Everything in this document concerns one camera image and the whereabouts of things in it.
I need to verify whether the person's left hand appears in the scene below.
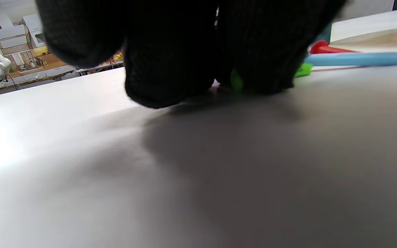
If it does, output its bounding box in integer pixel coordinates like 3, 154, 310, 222
35, 0, 347, 109

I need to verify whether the green toy nail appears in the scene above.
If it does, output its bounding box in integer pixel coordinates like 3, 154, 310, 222
230, 63, 313, 93

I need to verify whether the red toy nail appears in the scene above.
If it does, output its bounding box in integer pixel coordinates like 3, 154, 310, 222
309, 40, 359, 55

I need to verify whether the yellow round tap bench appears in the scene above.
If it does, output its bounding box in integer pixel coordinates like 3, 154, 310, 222
314, 23, 333, 44

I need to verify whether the blue toy nail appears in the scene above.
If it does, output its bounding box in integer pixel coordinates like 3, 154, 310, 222
305, 52, 397, 67

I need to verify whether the grey workbench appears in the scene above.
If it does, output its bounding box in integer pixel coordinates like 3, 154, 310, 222
0, 60, 125, 100

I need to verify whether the kitchen scene backdrop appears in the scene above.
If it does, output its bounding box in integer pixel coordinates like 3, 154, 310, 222
0, 0, 125, 83

